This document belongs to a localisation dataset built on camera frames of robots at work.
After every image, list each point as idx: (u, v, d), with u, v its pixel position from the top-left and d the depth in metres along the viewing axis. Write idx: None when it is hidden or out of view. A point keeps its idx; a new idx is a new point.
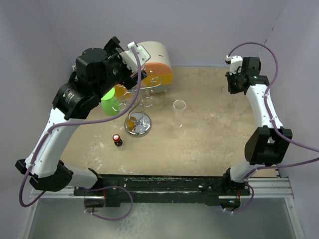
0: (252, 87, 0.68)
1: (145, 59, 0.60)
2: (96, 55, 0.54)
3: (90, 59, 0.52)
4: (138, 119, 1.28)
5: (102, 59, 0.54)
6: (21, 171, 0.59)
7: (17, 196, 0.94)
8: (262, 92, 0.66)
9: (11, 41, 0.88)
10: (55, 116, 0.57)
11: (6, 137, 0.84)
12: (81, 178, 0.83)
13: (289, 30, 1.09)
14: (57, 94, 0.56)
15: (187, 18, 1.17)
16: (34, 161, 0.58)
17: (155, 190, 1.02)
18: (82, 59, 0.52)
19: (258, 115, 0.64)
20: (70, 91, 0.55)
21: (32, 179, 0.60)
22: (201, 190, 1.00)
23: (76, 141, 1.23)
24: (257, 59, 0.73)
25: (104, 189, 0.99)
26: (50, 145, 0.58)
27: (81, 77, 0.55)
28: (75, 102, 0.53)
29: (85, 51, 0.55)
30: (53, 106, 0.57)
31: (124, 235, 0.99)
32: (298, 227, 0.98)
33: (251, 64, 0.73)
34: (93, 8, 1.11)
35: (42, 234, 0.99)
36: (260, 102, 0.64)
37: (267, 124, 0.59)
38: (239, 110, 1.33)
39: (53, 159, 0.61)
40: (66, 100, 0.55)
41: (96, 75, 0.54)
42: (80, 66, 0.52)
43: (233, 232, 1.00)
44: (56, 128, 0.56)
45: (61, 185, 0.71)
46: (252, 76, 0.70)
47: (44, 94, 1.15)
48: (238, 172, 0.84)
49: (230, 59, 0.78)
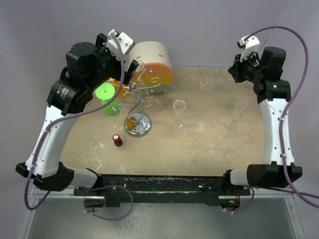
0: (269, 102, 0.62)
1: (128, 44, 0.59)
2: (84, 50, 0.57)
3: (80, 53, 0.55)
4: (138, 119, 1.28)
5: (91, 52, 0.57)
6: (23, 174, 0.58)
7: (17, 196, 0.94)
8: (279, 111, 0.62)
9: (12, 41, 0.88)
10: (52, 113, 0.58)
11: (6, 137, 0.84)
12: (81, 178, 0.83)
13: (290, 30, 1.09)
14: (51, 91, 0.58)
15: (187, 18, 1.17)
16: (36, 162, 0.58)
17: (155, 190, 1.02)
18: (72, 54, 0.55)
19: (268, 143, 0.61)
20: (63, 86, 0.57)
21: (36, 181, 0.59)
22: (201, 190, 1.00)
23: (75, 141, 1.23)
24: (284, 56, 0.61)
25: (103, 189, 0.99)
26: (50, 143, 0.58)
27: (73, 72, 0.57)
28: (71, 97, 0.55)
29: (74, 46, 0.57)
30: (48, 104, 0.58)
31: (124, 235, 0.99)
32: (298, 227, 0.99)
33: (274, 63, 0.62)
34: (93, 8, 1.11)
35: (42, 234, 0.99)
36: (275, 127, 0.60)
37: (276, 159, 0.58)
38: (239, 110, 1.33)
39: (55, 158, 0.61)
40: (61, 97, 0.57)
41: (87, 68, 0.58)
42: (72, 61, 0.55)
43: (233, 232, 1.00)
44: (54, 125, 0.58)
45: (64, 185, 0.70)
46: (271, 87, 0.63)
47: (44, 94, 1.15)
48: (240, 174, 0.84)
49: (245, 44, 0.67)
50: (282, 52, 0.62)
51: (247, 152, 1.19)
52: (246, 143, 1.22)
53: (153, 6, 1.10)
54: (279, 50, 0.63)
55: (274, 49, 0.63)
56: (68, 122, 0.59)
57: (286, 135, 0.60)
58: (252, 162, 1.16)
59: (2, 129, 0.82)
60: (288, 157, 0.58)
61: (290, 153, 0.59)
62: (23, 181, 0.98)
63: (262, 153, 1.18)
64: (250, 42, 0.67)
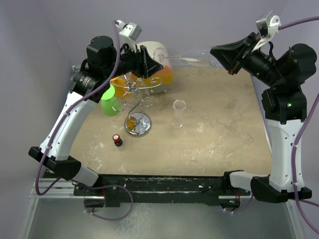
0: (282, 126, 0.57)
1: (131, 28, 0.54)
2: (102, 42, 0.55)
3: (100, 46, 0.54)
4: (138, 119, 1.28)
5: (109, 44, 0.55)
6: (36, 156, 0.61)
7: (17, 196, 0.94)
8: (293, 135, 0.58)
9: (12, 41, 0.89)
10: (72, 99, 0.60)
11: (6, 136, 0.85)
12: (85, 172, 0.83)
13: (290, 29, 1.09)
14: (74, 80, 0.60)
15: (187, 18, 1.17)
16: (51, 143, 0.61)
17: (155, 190, 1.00)
18: (91, 47, 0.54)
19: (278, 169, 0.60)
20: (85, 75, 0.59)
21: (48, 164, 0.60)
22: (201, 190, 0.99)
23: (75, 140, 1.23)
24: (313, 71, 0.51)
25: (103, 189, 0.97)
26: (68, 126, 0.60)
27: (93, 64, 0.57)
28: (92, 85, 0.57)
29: (92, 39, 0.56)
30: (70, 90, 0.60)
31: (124, 235, 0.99)
32: (298, 227, 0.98)
33: (298, 78, 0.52)
34: (93, 8, 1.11)
35: (42, 234, 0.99)
36: (287, 154, 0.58)
37: (287, 185, 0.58)
38: (239, 110, 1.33)
39: (70, 142, 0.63)
40: (83, 84, 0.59)
41: (105, 61, 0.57)
42: (91, 54, 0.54)
43: (233, 232, 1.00)
44: (74, 109, 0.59)
45: (72, 175, 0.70)
46: (285, 107, 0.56)
47: (44, 93, 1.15)
48: (244, 174, 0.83)
49: (270, 36, 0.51)
50: (313, 64, 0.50)
51: (247, 152, 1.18)
52: (246, 143, 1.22)
53: (153, 6, 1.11)
54: (311, 59, 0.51)
55: (305, 58, 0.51)
56: (86, 107, 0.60)
57: (298, 160, 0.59)
58: (252, 162, 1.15)
59: (2, 129, 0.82)
60: (299, 183, 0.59)
61: (301, 177, 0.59)
62: (23, 181, 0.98)
63: (262, 153, 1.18)
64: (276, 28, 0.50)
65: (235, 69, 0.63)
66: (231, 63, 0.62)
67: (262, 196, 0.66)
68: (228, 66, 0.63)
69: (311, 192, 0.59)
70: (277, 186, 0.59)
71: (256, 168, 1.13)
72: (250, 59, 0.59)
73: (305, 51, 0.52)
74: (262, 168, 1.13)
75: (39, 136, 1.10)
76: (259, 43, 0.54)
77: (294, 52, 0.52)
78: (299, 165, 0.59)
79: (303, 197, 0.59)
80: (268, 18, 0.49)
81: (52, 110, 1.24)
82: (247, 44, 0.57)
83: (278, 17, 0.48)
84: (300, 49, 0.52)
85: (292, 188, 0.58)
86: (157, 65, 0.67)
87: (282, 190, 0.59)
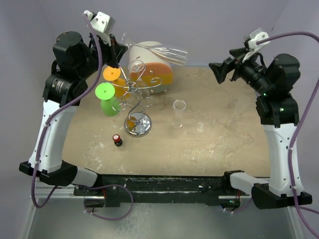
0: (276, 130, 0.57)
1: (105, 21, 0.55)
2: (69, 40, 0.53)
3: (68, 44, 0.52)
4: (138, 119, 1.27)
5: (78, 41, 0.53)
6: (28, 172, 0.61)
7: (17, 195, 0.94)
8: (288, 138, 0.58)
9: (13, 43, 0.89)
10: (49, 107, 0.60)
11: (6, 136, 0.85)
12: (85, 173, 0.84)
13: (289, 29, 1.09)
14: (46, 87, 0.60)
15: (186, 18, 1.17)
16: (39, 157, 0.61)
17: (155, 190, 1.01)
18: (58, 46, 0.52)
19: (276, 174, 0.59)
20: (57, 79, 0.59)
21: (41, 177, 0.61)
22: (201, 190, 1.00)
23: (75, 141, 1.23)
24: (298, 76, 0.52)
25: (103, 189, 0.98)
26: (52, 136, 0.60)
27: (64, 65, 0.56)
28: (67, 89, 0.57)
29: (58, 38, 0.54)
30: (45, 99, 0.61)
31: (124, 235, 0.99)
32: (298, 227, 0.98)
33: (286, 83, 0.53)
34: (93, 8, 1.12)
35: (42, 234, 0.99)
36: (283, 157, 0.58)
37: (286, 189, 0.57)
38: (239, 110, 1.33)
39: (58, 152, 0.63)
40: (57, 89, 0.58)
41: (76, 59, 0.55)
42: (60, 54, 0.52)
43: (233, 232, 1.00)
44: (54, 119, 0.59)
45: (69, 179, 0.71)
46: (278, 111, 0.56)
47: (44, 93, 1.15)
48: (246, 176, 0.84)
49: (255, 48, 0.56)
50: (297, 69, 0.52)
51: (247, 152, 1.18)
52: (246, 143, 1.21)
53: (153, 6, 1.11)
54: (294, 65, 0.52)
55: (289, 65, 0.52)
56: (66, 115, 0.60)
57: (295, 164, 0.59)
58: (252, 162, 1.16)
59: (2, 129, 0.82)
60: (298, 187, 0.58)
61: (299, 180, 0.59)
62: (23, 181, 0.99)
63: (262, 152, 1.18)
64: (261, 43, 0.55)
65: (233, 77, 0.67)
66: (221, 78, 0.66)
67: (263, 203, 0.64)
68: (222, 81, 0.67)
69: (312, 198, 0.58)
70: (276, 191, 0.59)
71: (256, 167, 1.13)
72: (244, 68, 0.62)
73: (290, 59, 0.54)
74: (262, 168, 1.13)
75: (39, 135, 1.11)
76: (247, 55, 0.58)
77: (278, 59, 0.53)
78: (296, 168, 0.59)
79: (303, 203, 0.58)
80: (253, 34, 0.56)
81: None
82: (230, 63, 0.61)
83: (265, 34, 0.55)
84: (284, 58, 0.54)
85: (291, 192, 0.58)
86: (123, 49, 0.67)
87: (281, 195, 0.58)
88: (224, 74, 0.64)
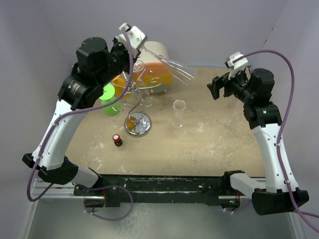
0: (262, 129, 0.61)
1: (140, 39, 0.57)
2: (94, 45, 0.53)
3: (90, 50, 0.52)
4: (138, 119, 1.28)
5: (101, 48, 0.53)
6: (29, 164, 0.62)
7: (17, 195, 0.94)
8: (274, 136, 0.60)
9: (12, 43, 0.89)
10: (61, 107, 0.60)
11: (7, 136, 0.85)
12: (84, 174, 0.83)
13: (288, 29, 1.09)
14: (62, 86, 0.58)
15: (186, 18, 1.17)
16: (42, 153, 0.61)
17: (155, 190, 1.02)
18: (82, 50, 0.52)
19: (269, 171, 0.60)
20: (75, 82, 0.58)
21: (41, 172, 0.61)
22: (201, 190, 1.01)
23: (76, 141, 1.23)
24: (273, 82, 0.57)
25: (104, 189, 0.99)
26: (58, 136, 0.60)
27: (83, 69, 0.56)
28: (81, 93, 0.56)
29: (84, 42, 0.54)
30: (59, 98, 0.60)
31: (124, 235, 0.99)
32: (299, 227, 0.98)
33: (264, 89, 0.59)
34: (93, 8, 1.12)
35: (42, 234, 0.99)
36: (273, 154, 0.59)
37: (281, 186, 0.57)
38: (239, 110, 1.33)
39: (61, 151, 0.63)
40: (72, 91, 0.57)
41: (97, 65, 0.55)
42: (81, 57, 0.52)
43: (233, 232, 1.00)
44: (63, 119, 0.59)
45: (68, 179, 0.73)
46: (261, 114, 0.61)
47: (44, 93, 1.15)
48: (248, 179, 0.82)
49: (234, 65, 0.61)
50: (271, 77, 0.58)
51: (247, 152, 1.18)
52: (246, 143, 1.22)
53: (153, 6, 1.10)
54: (268, 74, 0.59)
55: (263, 73, 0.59)
56: (76, 117, 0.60)
57: (285, 159, 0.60)
58: (252, 162, 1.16)
59: (2, 129, 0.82)
60: (292, 182, 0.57)
61: (292, 177, 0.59)
62: (23, 181, 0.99)
63: None
64: (239, 61, 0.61)
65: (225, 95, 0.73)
66: (215, 95, 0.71)
67: (262, 207, 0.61)
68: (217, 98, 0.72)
69: (308, 194, 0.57)
70: (272, 188, 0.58)
71: (256, 167, 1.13)
72: (232, 84, 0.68)
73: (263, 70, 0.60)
74: (262, 168, 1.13)
75: (39, 135, 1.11)
76: (230, 73, 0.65)
77: (254, 70, 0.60)
78: (287, 164, 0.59)
79: (300, 200, 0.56)
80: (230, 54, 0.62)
81: (52, 110, 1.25)
82: (218, 80, 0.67)
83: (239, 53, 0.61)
84: (259, 69, 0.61)
85: (286, 188, 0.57)
86: None
87: (277, 190, 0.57)
88: (215, 91, 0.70)
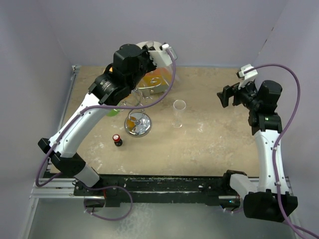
0: (261, 133, 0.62)
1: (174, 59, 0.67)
2: (130, 51, 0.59)
3: (127, 54, 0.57)
4: (138, 119, 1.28)
5: (136, 54, 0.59)
6: (44, 148, 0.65)
7: (17, 195, 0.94)
8: (271, 142, 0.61)
9: (12, 43, 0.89)
10: (87, 100, 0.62)
11: (6, 136, 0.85)
12: (87, 172, 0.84)
13: (288, 29, 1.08)
14: (94, 82, 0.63)
15: (186, 18, 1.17)
16: (60, 139, 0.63)
17: (155, 190, 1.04)
18: (119, 53, 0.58)
19: (262, 172, 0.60)
20: (106, 80, 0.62)
21: (55, 158, 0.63)
22: (201, 190, 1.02)
23: None
24: (279, 93, 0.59)
25: (104, 189, 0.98)
26: (80, 126, 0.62)
27: (117, 70, 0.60)
28: (110, 90, 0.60)
29: (122, 46, 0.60)
30: (88, 91, 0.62)
31: (124, 235, 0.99)
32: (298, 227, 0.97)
33: (270, 99, 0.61)
34: (92, 8, 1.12)
35: (42, 234, 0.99)
36: (268, 156, 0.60)
37: (270, 187, 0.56)
38: (239, 110, 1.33)
39: (78, 141, 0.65)
40: (102, 88, 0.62)
41: (130, 68, 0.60)
42: (118, 59, 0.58)
43: (233, 232, 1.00)
44: (88, 111, 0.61)
45: (75, 172, 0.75)
46: (263, 121, 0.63)
47: (44, 93, 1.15)
48: (249, 181, 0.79)
49: (244, 76, 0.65)
50: (279, 89, 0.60)
51: (247, 152, 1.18)
52: (246, 143, 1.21)
53: (153, 7, 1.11)
54: (276, 86, 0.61)
55: (271, 84, 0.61)
56: (101, 111, 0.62)
57: (279, 164, 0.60)
58: (252, 162, 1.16)
59: (2, 129, 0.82)
60: (283, 186, 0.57)
61: (284, 181, 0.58)
62: (24, 181, 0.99)
63: None
64: (249, 72, 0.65)
65: (235, 103, 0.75)
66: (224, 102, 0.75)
67: (248, 207, 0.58)
68: (226, 105, 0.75)
69: (297, 200, 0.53)
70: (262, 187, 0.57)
71: (256, 167, 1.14)
72: (240, 94, 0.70)
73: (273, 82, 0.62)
74: None
75: (39, 135, 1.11)
76: (240, 84, 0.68)
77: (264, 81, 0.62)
78: (281, 169, 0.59)
79: (289, 204, 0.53)
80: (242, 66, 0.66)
81: (52, 109, 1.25)
82: (228, 89, 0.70)
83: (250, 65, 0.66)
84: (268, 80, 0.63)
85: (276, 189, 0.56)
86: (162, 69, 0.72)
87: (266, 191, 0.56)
88: (225, 99, 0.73)
